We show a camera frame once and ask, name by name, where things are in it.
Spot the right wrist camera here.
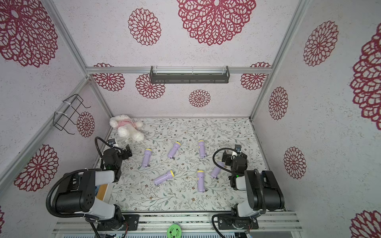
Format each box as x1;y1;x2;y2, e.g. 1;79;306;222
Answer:
232;144;242;156

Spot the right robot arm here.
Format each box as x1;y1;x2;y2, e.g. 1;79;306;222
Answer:
211;148;285;238

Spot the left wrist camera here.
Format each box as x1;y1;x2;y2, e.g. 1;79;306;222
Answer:
107;138;117;147

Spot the purple flashlight near right arm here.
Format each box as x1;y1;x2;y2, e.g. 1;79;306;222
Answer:
210;161;225;179

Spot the purple flashlight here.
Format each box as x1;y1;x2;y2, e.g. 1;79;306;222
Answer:
198;140;206;159
141;149;152;168
197;170;206;192
167;141;181;159
153;170;174;185

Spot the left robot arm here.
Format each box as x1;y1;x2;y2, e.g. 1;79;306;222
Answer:
46;136;133;231

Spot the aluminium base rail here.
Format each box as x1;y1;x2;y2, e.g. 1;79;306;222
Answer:
53;211;303;234

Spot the black wall shelf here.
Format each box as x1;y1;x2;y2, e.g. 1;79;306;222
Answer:
149;66;230;84

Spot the white plush teddy bear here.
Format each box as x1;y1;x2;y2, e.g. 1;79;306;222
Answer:
109;115;144;142

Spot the green tape roll front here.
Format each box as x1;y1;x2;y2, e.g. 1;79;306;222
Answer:
167;224;182;238

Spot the black wire wall rack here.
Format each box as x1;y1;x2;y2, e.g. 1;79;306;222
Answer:
52;93;91;135

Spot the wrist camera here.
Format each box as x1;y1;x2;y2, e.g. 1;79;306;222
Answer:
107;138;117;147
232;144;242;156

